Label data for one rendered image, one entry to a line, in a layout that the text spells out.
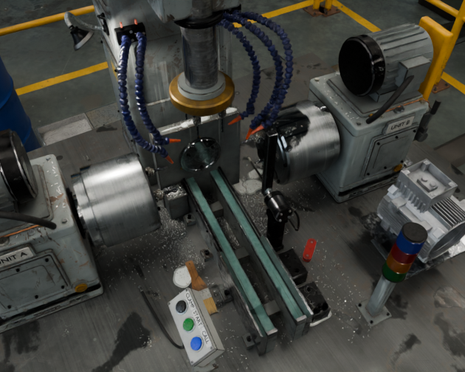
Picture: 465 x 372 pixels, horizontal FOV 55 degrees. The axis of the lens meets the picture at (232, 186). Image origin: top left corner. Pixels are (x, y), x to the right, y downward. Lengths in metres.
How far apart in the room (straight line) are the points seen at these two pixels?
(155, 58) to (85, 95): 2.21
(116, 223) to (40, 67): 2.83
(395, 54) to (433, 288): 0.74
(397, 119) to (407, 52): 0.20
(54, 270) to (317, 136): 0.86
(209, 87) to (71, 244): 0.56
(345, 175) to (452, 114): 2.09
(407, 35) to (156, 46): 0.75
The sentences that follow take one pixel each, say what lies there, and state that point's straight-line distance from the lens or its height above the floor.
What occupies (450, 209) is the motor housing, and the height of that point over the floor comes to 1.11.
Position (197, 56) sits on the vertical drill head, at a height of 1.46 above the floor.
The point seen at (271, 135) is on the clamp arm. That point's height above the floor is 1.25.
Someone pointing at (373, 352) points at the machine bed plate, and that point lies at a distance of 1.44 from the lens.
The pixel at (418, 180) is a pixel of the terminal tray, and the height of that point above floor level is 1.12.
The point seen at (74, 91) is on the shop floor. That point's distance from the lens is 3.65.
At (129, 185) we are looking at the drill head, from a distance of 1.28.
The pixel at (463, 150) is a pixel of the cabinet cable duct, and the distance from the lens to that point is 3.29.
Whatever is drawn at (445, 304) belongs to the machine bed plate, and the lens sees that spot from 1.58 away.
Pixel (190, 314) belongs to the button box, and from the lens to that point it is 1.13.
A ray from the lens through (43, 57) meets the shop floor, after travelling 4.11.
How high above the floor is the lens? 2.09
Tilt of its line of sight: 49 degrees down
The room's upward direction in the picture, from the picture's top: straight up
